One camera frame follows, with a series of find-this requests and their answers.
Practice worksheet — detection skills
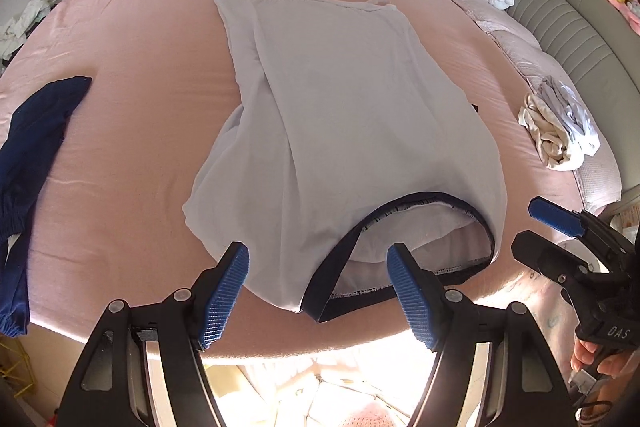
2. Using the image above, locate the white garment with navy trim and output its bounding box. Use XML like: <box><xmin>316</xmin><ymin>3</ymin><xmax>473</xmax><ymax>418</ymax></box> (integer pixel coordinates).
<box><xmin>181</xmin><ymin>0</ymin><xmax>508</xmax><ymax>324</ymax></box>

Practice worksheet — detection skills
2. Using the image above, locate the pale lavender crumpled cloth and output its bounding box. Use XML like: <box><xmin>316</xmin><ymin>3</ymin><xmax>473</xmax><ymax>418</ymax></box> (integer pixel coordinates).
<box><xmin>537</xmin><ymin>76</ymin><xmax>601</xmax><ymax>158</ymax></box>

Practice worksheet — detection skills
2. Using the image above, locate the person's right hand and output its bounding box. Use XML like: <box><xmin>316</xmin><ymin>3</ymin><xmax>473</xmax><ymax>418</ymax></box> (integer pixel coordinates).
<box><xmin>570</xmin><ymin>338</ymin><xmax>640</xmax><ymax>413</ymax></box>

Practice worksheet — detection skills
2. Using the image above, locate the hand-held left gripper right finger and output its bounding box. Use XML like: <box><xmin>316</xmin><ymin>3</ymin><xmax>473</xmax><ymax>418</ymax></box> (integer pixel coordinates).
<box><xmin>386</xmin><ymin>243</ymin><xmax>583</xmax><ymax>427</ymax></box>

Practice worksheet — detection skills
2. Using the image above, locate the gold wire basket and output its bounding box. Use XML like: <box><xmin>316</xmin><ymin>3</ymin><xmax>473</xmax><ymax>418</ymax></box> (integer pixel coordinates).
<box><xmin>0</xmin><ymin>337</ymin><xmax>38</xmax><ymax>408</ymax></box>

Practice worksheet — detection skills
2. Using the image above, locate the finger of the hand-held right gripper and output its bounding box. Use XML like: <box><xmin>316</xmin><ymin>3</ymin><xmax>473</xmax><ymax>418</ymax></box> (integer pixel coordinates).
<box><xmin>511</xmin><ymin>229</ymin><xmax>592</xmax><ymax>290</ymax></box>
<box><xmin>528</xmin><ymin>196</ymin><xmax>585</xmax><ymax>238</ymax></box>

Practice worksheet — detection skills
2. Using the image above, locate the pink quilt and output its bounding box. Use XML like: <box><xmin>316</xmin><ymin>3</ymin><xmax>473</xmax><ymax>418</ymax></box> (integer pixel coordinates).
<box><xmin>415</xmin><ymin>0</ymin><xmax>623</xmax><ymax>213</ymax></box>

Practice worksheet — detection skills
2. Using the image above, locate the navy blue garment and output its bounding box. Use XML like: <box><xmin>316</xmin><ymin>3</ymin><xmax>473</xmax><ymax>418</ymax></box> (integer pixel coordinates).
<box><xmin>0</xmin><ymin>76</ymin><xmax>93</xmax><ymax>338</ymax></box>

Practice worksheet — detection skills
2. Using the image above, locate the pink plush toy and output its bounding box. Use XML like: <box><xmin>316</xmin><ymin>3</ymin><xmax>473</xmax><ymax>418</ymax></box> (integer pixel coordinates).
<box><xmin>620</xmin><ymin>0</ymin><xmax>640</xmax><ymax>29</ymax></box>

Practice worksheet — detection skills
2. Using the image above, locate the pile of light clothes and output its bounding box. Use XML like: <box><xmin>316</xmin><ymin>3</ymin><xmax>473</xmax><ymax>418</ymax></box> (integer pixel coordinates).
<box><xmin>0</xmin><ymin>0</ymin><xmax>61</xmax><ymax>63</ymax></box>

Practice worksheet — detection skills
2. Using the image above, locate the bed with peach pink sheet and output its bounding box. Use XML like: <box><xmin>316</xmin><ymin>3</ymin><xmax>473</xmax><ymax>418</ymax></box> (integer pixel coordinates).
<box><xmin>0</xmin><ymin>0</ymin><xmax>626</xmax><ymax>363</ymax></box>

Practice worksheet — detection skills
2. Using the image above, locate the grey padded headboard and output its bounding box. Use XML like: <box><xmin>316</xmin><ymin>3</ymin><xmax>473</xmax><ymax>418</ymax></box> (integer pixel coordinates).
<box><xmin>462</xmin><ymin>0</ymin><xmax>640</xmax><ymax>188</ymax></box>

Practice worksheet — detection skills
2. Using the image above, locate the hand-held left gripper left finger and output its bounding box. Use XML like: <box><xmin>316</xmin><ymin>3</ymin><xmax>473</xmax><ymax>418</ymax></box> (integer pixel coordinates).
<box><xmin>59</xmin><ymin>241</ymin><xmax>251</xmax><ymax>427</ymax></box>

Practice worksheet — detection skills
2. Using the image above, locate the pink knit item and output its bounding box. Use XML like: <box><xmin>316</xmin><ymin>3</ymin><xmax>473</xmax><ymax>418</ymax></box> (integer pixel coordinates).
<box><xmin>335</xmin><ymin>404</ymin><xmax>401</xmax><ymax>427</ymax></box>

